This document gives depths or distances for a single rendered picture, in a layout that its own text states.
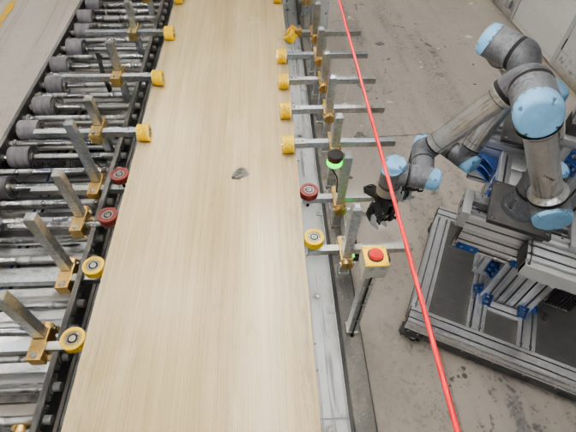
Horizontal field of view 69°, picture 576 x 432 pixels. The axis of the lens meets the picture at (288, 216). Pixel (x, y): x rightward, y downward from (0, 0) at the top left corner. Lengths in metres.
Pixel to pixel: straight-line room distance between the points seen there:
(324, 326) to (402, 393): 0.77
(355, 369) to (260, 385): 0.41
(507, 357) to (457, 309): 0.31
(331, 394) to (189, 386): 0.55
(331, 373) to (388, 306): 0.96
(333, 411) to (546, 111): 1.18
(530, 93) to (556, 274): 0.77
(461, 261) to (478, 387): 0.67
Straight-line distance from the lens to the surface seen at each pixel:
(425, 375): 2.47
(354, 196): 1.86
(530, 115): 1.25
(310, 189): 1.80
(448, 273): 2.54
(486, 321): 2.47
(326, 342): 1.75
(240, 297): 1.51
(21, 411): 1.75
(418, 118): 3.81
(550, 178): 1.45
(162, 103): 2.33
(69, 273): 1.81
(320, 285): 1.86
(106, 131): 2.13
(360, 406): 1.60
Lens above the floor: 2.23
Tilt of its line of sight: 51 degrees down
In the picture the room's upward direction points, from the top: 2 degrees clockwise
